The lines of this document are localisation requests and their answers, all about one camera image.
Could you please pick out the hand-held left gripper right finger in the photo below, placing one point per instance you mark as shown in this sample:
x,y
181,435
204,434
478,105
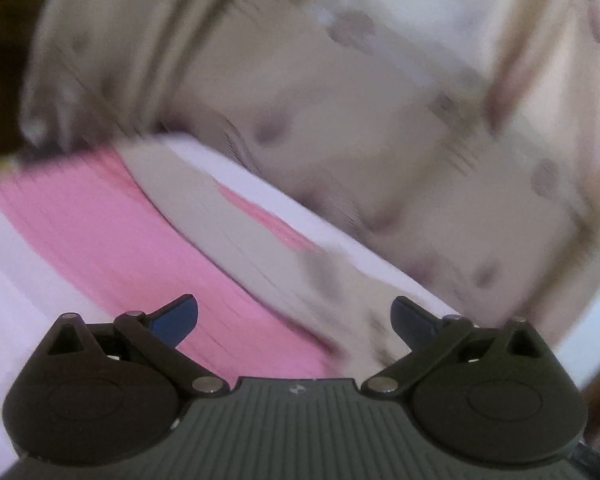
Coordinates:
x,y
411,323

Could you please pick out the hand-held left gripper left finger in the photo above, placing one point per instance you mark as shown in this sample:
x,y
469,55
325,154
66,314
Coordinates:
x,y
176,321

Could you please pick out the cream leaf-print curtain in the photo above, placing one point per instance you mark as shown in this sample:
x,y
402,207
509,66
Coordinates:
x,y
360,125

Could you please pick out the small cream spotted garment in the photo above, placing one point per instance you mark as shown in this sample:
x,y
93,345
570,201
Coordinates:
x,y
260,265

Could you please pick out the pink checked bed sheet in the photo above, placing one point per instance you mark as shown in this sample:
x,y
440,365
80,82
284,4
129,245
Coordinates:
x,y
95,250

